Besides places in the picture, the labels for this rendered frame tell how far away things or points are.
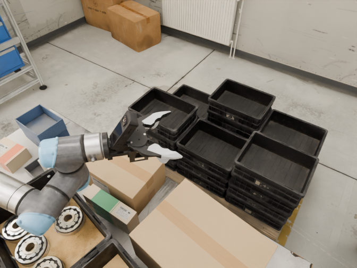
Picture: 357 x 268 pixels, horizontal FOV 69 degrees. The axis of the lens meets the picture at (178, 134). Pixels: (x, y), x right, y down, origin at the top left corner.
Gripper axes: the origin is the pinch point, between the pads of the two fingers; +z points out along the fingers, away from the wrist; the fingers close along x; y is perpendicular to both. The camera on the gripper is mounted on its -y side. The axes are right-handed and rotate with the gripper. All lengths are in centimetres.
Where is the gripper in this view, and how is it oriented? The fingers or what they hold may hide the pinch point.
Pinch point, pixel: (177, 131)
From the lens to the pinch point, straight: 71.7
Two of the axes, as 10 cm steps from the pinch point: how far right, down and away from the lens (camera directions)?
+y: -1.0, 5.5, 8.3
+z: 9.7, -1.3, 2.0
